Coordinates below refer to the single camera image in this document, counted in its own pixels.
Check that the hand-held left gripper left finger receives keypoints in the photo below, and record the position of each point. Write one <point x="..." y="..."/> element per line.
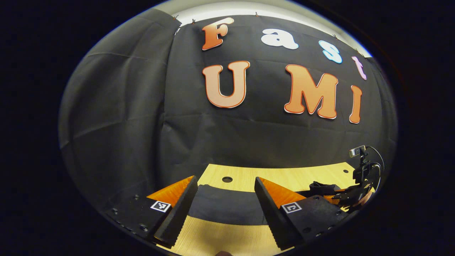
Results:
<point x="183" y="209"/>

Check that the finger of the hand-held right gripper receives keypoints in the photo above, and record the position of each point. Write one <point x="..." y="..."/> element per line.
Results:
<point x="355" y="199"/>

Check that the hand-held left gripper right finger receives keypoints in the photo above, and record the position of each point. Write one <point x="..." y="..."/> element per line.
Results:
<point x="268" y="213"/>

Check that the dark blue jeans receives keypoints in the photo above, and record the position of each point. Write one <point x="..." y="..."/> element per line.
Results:
<point x="227" y="206"/>

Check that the black backdrop cloth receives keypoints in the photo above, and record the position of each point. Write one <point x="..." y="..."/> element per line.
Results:
<point x="249" y="142"/>

